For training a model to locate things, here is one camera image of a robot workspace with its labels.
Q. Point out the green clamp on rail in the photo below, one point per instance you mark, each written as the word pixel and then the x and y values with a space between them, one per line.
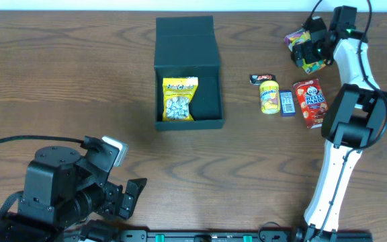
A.
pixel 159 238

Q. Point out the black mini chocolate bar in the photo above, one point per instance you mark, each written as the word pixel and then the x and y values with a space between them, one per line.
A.
pixel 259 79

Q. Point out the green purple Pretz box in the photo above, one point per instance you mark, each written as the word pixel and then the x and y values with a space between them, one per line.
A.
pixel 302 37

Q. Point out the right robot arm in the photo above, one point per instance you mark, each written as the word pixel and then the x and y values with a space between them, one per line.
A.
pixel 355 121

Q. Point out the yellow Mentos bottle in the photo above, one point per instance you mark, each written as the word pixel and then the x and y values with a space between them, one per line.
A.
pixel 269 97

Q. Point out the dark green box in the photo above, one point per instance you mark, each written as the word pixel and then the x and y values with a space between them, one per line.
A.
pixel 187 47

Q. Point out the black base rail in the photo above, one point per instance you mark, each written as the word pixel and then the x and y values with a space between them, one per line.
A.
pixel 213 236

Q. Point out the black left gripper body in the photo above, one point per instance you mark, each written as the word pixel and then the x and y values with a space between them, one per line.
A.
pixel 126 202

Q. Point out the blue small candy box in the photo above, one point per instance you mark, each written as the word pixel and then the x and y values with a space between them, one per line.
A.
pixel 287 103

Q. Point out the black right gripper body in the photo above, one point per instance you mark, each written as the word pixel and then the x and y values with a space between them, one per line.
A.
pixel 302 54

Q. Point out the yellow sunflower seed bag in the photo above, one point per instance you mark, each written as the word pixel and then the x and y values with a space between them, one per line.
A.
pixel 177 95

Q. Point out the red Hello Panda box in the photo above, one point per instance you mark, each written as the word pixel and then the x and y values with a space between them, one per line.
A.
pixel 312 102

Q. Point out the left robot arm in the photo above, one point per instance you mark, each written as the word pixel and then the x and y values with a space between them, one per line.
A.
pixel 63 187

